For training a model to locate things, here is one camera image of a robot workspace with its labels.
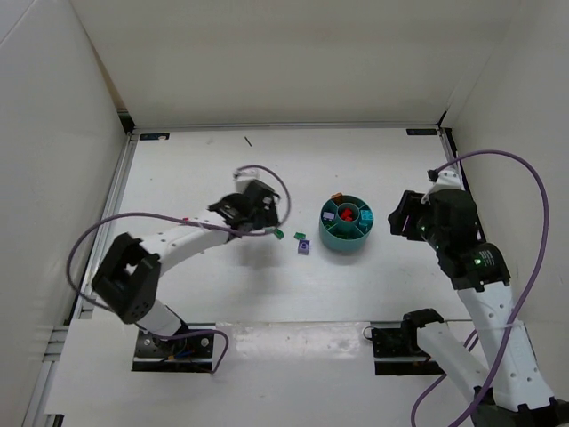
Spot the blue corner label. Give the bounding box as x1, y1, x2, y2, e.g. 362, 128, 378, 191
139, 133, 170, 141
405, 128, 438, 136

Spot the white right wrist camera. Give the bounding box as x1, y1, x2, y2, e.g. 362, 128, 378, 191
421, 169, 462, 205

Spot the blue right corner label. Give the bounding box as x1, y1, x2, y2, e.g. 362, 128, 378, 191
405, 128, 438, 136

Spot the small teal lego brick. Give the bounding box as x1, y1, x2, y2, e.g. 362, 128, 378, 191
359, 210, 373, 223

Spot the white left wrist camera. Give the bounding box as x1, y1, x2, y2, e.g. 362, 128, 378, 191
233, 168, 260, 192

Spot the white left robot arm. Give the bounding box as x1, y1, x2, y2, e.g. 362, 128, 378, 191
92, 179, 280, 341

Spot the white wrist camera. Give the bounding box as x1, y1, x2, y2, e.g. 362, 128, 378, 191
233, 168, 260, 192
421, 169, 462, 205

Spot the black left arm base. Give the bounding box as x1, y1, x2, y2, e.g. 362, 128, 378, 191
131, 331, 221, 374

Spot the lavender inverted square lego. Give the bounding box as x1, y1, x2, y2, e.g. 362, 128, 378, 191
297, 239, 310, 255

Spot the teal round divided container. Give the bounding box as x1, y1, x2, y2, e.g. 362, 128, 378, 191
319, 193, 374, 254

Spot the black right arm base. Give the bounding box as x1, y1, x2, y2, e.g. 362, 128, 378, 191
362, 309, 444, 376

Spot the blue left corner label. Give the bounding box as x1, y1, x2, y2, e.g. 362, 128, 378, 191
139, 133, 170, 141

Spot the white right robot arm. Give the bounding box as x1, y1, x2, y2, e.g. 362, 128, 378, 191
388, 189, 568, 426

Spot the red round printed lego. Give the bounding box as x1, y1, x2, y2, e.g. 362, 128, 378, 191
339, 207, 358, 222

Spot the green square lego brick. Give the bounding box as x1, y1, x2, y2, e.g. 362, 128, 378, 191
334, 230, 357, 240

